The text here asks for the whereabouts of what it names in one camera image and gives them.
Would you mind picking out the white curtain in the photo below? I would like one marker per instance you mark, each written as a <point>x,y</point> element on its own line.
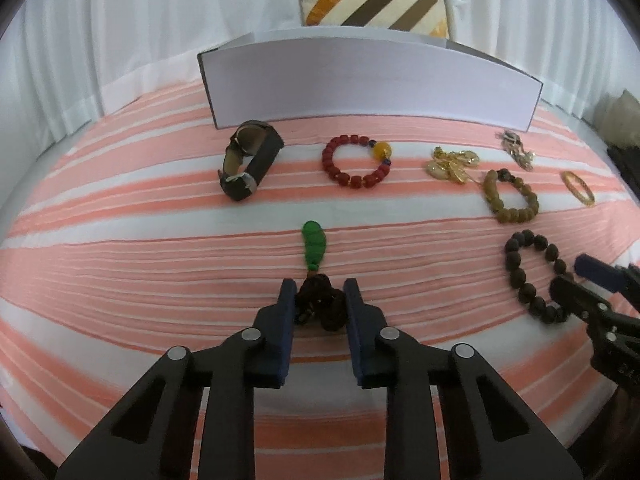
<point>125,35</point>

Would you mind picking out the gold bangle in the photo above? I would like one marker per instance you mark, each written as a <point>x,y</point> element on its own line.
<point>580,191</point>

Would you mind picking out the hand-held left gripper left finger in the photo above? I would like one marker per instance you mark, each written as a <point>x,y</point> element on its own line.
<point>286,332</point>

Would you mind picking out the pink white striped blanket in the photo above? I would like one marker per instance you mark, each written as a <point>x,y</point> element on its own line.
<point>150,260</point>

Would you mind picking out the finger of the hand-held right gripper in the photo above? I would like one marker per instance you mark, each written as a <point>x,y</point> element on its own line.
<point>597,270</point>
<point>575,297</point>

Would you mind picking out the white cardboard box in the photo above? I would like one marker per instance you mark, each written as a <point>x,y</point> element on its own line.
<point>370,80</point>

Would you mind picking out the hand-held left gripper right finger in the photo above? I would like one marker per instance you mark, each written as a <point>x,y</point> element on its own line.
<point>353,332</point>

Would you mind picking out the beige cushion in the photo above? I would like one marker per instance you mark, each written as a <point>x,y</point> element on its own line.
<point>622,117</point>

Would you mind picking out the dark cloth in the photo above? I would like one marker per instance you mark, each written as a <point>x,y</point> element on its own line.
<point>627,167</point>

